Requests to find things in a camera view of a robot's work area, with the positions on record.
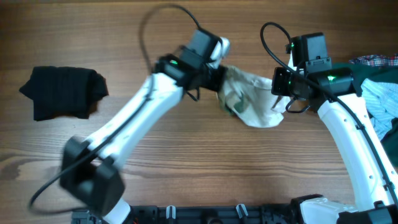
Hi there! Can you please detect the white beige garment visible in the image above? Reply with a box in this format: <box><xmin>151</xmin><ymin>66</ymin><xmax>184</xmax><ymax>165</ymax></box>
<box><xmin>217</xmin><ymin>65</ymin><xmax>290</xmax><ymax>128</ymax></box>

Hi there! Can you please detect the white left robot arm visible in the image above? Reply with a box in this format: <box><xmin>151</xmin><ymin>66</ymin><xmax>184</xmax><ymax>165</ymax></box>
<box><xmin>60</xmin><ymin>28</ymin><xmax>230</xmax><ymax>223</ymax></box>

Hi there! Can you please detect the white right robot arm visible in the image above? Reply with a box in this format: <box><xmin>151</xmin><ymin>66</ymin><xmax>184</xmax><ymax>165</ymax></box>
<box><xmin>272</xmin><ymin>33</ymin><xmax>397</xmax><ymax>223</ymax></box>

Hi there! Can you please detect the dark green garment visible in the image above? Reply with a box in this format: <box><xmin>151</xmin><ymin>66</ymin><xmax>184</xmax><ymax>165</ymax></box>
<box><xmin>333</xmin><ymin>63</ymin><xmax>397</xmax><ymax>167</ymax></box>

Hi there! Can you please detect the red plaid garment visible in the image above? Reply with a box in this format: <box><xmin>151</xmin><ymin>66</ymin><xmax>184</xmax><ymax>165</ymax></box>
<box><xmin>349</xmin><ymin>54</ymin><xmax>397</xmax><ymax>67</ymax></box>

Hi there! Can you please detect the light blue striped garment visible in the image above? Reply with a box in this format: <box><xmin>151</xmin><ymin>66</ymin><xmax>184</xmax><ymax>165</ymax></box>
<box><xmin>361</xmin><ymin>78</ymin><xmax>397</xmax><ymax>140</ymax></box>

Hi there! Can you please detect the black folded garment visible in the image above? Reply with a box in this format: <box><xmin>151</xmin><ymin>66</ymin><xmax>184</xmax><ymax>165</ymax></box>
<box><xmin>19</xmin><ymin>66</ymin><xmax>108</xmax><ymax>121</ymax></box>

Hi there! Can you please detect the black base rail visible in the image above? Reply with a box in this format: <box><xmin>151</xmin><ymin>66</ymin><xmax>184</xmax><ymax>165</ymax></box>
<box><xmin>72</xmin><ymin>203</ymin><xmax>348</xmax><ymax>224</ymax></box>

